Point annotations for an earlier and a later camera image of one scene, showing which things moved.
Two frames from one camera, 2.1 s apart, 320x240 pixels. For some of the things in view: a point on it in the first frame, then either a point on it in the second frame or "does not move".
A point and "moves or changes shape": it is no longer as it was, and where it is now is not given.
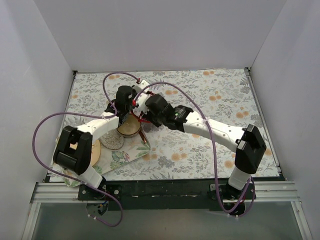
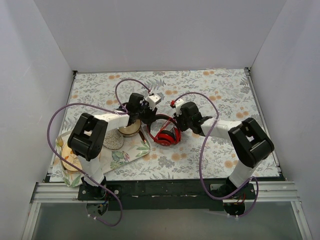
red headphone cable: (151, 93) -> (169, 120)
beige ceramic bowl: (129, 126) does not move
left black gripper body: (124, 117) -> (149, 115)
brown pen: (142, 135) does not move
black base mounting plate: (166, 194) does not move
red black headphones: (144, 120) moves or changes shape
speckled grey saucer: (112, 140) does not move
